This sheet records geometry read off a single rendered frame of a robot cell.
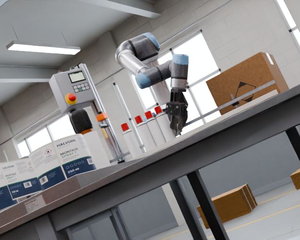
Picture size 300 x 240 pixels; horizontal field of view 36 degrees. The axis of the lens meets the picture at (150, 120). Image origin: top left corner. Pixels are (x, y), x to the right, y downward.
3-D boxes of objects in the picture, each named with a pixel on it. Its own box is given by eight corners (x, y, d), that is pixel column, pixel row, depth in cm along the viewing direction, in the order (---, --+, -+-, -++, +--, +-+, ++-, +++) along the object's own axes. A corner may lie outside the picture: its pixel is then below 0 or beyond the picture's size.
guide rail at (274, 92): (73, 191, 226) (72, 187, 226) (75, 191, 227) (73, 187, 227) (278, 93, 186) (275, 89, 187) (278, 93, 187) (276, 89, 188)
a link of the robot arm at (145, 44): (161, 133, 259) (124, 41, 251) (185, 122, 262) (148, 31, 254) (167, 134, 247) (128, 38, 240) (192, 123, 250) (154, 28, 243)
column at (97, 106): (124, 184, 233) (74, 66, 243) (127, 183, 238) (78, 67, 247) (131, 181, 232) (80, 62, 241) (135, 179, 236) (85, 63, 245)
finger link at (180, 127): (172, 136, 204) (174, 115, 203) (177, 135, 209) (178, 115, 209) (179, 137, 203) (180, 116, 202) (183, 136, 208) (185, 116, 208)
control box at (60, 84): (61, 114, 238) (48, 81, 240) (90, 106, 247) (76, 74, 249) (67, 107, 229) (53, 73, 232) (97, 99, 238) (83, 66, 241)
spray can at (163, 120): (167, 150, 209) (149, 109, 212) (173, 149, 213) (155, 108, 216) (177, 145, 206) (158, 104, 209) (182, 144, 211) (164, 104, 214)
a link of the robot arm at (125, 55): (105, 45, 246) (137, 74, 205) (124, 38, 248) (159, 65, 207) (111, 65, 252) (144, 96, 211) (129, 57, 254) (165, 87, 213)
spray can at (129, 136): (134, 166, 215) (116, 126, 217) (138, 165, 219) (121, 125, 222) (143, 162, 213) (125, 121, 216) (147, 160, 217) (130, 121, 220)
